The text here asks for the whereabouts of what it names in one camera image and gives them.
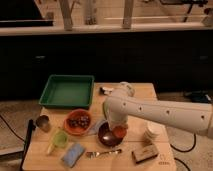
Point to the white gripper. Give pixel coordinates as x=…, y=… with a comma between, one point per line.
x=116, y=119

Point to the purple bowl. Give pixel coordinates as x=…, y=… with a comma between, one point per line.
x=106, y=136

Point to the red apple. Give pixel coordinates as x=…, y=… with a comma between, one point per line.
x=120, y=132

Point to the stacked white cups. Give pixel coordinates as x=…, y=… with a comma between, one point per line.
x=152, y=131

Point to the brown wooden block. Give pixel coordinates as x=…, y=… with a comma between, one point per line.
x=144, y=154

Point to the black clamp bar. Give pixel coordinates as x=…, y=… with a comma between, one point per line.
x=30, y=129

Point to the green plastic tray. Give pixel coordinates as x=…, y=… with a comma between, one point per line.
x=68, y=92

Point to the orange bowl with grapes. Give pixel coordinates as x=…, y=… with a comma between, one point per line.
x=77, y=122

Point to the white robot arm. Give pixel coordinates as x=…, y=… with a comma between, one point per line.
x=192, y=117

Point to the black and white small object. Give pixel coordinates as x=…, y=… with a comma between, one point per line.
x=106, y=90

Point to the green measuring scoop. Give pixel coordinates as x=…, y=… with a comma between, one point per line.
x=59, y=140

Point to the small metal cup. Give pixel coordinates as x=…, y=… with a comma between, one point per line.
x=42, y=122

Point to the silver fork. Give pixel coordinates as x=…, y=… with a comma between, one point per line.
x=96, y=153

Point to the green cucumber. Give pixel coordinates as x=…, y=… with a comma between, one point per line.
x=104, y=110

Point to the blue sponge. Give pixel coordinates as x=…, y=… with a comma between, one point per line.
x=73, y=154

